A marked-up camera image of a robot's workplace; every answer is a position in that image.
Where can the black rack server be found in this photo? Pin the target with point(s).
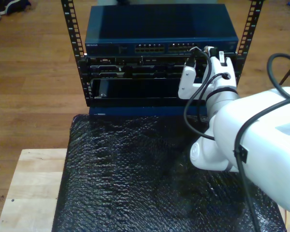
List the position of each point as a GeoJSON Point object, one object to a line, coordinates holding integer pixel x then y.
{"type": "Point", "coordinates": [135, 68]}

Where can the blue flat base box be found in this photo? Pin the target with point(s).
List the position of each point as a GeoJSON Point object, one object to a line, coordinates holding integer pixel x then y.
{"type": "Point", "coordinates": [147, 110]}

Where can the black bubble mat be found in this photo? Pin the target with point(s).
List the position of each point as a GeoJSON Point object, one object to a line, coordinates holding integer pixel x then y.
{"type": "Point", "coordinates": [123, 181]}

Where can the black sneaker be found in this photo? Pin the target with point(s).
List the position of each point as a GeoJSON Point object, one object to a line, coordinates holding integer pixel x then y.
{"type": "Point", "coordinates": [14, 6]}

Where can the blue network switch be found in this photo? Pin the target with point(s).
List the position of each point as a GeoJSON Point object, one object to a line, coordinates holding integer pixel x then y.
{"type": "Point", "coordinates": [147, 21]}

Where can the black open rack frame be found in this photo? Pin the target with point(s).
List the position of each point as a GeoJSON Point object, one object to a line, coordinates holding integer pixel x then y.
{"type": "Point", "coordinates": [71, 21]}

